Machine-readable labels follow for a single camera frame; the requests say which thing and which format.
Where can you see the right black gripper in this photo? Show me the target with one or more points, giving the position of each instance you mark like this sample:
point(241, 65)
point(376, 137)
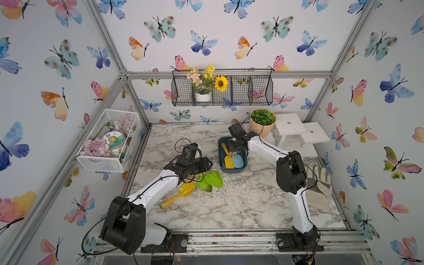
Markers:
point(231, 147)

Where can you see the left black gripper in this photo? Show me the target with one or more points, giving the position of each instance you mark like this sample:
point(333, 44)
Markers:
point(203, 162)

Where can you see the light blue shovel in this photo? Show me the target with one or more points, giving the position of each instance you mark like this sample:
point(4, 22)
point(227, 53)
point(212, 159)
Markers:
point(238, 160)

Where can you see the yellow plastic shovel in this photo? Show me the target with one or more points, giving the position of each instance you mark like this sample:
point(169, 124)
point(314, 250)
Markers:
point(228, 158)
point(184, 191)

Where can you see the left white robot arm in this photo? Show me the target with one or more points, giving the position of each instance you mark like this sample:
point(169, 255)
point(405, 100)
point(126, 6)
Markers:
point(125, 226)

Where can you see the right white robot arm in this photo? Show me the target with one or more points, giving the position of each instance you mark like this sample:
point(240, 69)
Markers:
point(291, 178)

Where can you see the teal plastic storage box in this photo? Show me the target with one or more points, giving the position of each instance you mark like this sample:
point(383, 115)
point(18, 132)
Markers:
point(221, 156)

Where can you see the terracotta pot green plant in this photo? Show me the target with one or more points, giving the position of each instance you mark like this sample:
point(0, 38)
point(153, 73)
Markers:
point(262, 121)

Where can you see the white stepped wooden stand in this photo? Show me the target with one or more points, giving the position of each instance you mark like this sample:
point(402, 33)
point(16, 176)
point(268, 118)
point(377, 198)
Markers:
point(291, 134)

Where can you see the white pot with flowers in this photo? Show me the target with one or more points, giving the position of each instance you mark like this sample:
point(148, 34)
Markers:
point(205, 84)

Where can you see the round tin green lid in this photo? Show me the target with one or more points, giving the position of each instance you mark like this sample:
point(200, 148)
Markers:
point(114, 139)

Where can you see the pink artificial hydrangea flowers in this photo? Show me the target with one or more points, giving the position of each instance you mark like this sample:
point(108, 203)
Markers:
point(95, 148)

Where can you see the green shovel wooden handle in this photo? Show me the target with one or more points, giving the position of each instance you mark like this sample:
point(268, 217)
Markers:
point(201, 183)

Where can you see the white wire wall basket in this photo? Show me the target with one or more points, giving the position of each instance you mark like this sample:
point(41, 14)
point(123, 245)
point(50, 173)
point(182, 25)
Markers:
point(128, 123)

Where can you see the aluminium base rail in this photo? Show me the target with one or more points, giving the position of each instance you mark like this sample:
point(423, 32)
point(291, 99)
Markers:
point(258, 242)

